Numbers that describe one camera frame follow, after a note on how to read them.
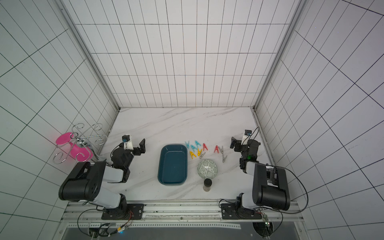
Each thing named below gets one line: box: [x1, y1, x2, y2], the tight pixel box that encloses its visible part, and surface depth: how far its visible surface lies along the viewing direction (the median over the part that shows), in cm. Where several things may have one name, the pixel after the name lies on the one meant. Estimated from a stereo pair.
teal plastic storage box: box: [157, 144, 188, 186], surface depth 90 cm
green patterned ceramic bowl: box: [197, 159, 218, 180], surface depth 87 cm
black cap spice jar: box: [203, 178, 213, 192], surface depth 75 cm
